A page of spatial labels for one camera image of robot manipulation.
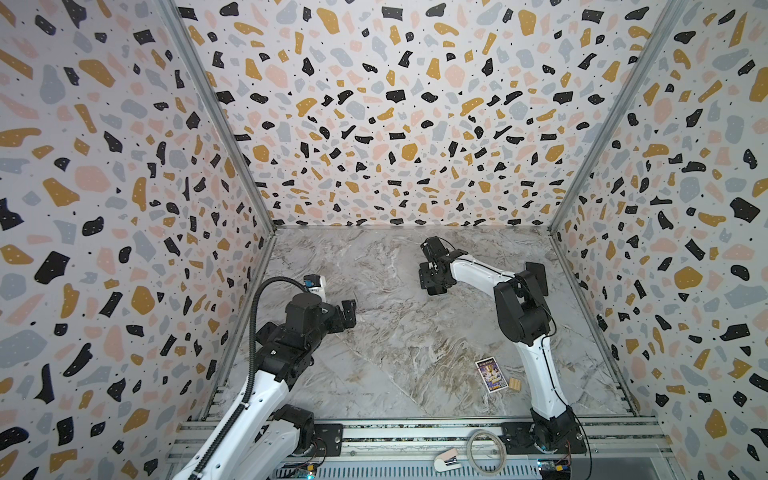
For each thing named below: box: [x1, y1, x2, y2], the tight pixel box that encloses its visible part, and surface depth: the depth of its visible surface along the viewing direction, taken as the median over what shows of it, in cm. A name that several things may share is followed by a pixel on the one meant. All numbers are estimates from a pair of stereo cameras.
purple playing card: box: [475, 356, 509, 393], surface depth 85 cm
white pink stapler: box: [434, 448, 462, 472], surface depth 71 cm
